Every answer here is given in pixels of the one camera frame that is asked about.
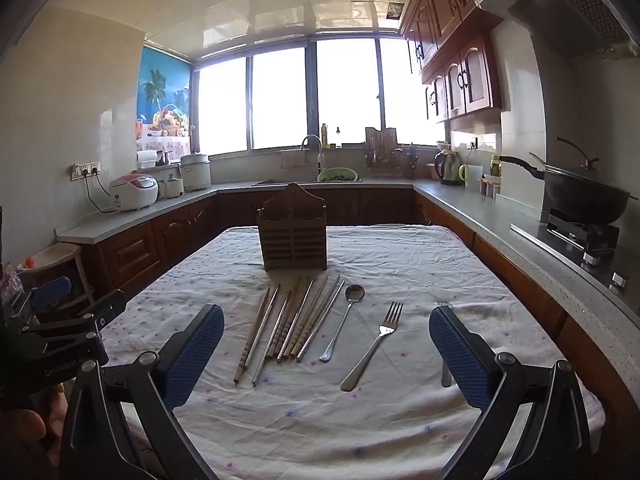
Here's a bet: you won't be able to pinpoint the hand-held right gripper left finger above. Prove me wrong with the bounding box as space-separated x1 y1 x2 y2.
60 302 226 480

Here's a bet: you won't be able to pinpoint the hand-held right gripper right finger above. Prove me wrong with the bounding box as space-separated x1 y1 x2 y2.
428 304 594 480

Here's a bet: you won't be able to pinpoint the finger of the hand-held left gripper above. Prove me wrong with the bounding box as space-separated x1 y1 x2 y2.
10 275 73 322
20 288 129 343

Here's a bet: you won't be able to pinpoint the row of chopsticks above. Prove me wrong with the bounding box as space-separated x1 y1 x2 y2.
233 273 347 387

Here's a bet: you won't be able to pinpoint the wooden utensil holder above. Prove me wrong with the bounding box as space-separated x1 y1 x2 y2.
256 182 328 273

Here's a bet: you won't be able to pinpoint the person's left hand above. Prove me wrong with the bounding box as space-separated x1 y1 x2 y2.
0 382 67 461

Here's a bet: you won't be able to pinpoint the silver metal cutlery piece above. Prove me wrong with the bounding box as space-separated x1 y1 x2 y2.
435 302 454 388

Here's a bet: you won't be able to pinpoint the wooden stool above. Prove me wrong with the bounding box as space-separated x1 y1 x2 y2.
17 241 96 311

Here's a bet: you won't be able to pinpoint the wooden lower cabinets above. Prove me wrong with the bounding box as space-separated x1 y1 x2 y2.
80 187 626 411

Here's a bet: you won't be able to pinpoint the wooden cabinets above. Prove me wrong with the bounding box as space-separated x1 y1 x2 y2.
398 0 504 124
80 187 626 411

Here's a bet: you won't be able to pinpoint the metal fork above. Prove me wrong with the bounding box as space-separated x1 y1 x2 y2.
340 301 404 392

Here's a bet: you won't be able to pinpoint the white and pink rice cooker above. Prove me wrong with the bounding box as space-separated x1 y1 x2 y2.
109 173 160 213

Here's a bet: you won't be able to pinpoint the metal spoon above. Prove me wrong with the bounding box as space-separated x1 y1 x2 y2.
319 284 366 363

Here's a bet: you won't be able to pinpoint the white floral tablecloth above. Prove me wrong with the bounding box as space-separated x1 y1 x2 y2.
97 224 603 480

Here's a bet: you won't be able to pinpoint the grey kitchen countertop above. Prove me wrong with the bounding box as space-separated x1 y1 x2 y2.
55 179 640 411

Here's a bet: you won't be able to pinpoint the large white cooker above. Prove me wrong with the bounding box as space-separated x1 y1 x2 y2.
179 152 212 193

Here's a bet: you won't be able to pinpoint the gas stove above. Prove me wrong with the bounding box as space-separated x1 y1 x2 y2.
510 208 632 291

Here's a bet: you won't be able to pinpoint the green and white cup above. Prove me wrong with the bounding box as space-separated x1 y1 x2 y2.
458 163 484 188

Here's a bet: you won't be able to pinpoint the electric kettle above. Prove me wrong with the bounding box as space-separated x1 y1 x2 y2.
433 146 463 187

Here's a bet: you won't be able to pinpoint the black wok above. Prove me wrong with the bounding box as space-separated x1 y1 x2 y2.
499 137 632 226

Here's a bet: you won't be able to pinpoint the palm tree printed blind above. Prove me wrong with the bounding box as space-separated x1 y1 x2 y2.
136 45 193 156

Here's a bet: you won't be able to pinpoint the green plastic basin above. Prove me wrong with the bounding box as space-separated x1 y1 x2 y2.
318 168 359 183

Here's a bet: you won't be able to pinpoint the wooden knife rack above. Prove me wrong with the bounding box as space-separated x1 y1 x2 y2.
364 126 398 168

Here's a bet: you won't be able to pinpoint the curved metal faucet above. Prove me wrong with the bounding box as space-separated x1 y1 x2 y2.
300 134 327 177

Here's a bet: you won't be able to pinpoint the large kitchen window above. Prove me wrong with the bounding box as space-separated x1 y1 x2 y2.
192 35 448 157

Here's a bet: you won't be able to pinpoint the wooden upper cabinets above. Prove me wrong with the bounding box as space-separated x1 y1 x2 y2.
398 0 504 124

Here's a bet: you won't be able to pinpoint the range hood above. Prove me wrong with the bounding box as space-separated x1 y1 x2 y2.
472 0 640 63

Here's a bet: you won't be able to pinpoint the black power cable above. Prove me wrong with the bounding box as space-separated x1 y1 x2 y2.
82 172 121 214

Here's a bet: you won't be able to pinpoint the wall power socket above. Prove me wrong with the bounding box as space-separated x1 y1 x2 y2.
69 161 102 181

